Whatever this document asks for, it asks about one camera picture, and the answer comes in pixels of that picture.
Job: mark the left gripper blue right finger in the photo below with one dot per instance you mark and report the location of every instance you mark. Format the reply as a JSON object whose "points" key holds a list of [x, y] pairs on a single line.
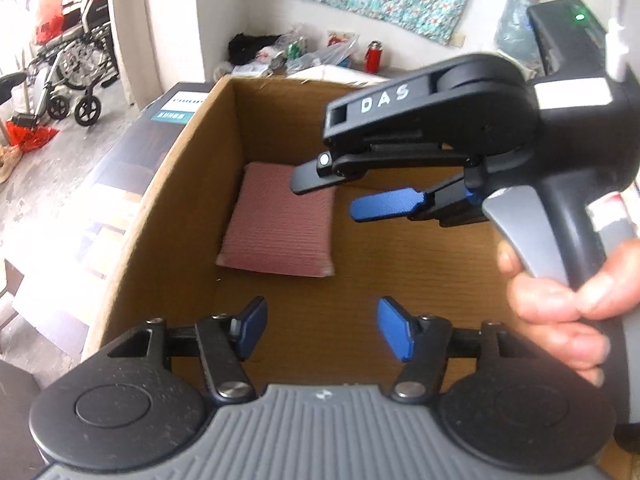
{"points": [[421, 344]]}

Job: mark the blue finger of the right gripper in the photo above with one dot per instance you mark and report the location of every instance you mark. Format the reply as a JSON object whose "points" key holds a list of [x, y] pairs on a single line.
{"points": [[449, 202]]}

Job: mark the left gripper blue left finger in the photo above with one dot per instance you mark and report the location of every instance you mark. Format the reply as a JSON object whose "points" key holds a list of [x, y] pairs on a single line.
{"points": [[224, 342]]}

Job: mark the pink sponge pad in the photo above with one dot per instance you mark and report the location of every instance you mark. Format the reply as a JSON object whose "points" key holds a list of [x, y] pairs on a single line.
{"points": [[274, 231]]}

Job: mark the person right hand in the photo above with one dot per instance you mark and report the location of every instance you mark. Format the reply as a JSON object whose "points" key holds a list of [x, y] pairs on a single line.
{"points": [[553, 316]]}

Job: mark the blue water jug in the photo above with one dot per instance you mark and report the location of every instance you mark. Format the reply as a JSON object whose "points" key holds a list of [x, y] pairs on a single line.
{"points": [[515, 36]]}

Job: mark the red thermos bottle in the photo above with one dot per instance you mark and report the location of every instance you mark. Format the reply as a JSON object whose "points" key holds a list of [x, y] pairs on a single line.
{"points": [[372, 60]]}

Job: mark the clear plastic bag clutter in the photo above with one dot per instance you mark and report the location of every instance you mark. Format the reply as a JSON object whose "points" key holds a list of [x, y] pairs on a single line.
{"points": [[286, 54]]}

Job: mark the orange black storage box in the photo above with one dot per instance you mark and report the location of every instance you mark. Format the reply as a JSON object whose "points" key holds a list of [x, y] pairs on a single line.
{"points": [[135, 158]]}

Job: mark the wheelchair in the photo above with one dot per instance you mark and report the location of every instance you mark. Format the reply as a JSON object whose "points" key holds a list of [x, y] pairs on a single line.
{"points": [[75, 44]]}

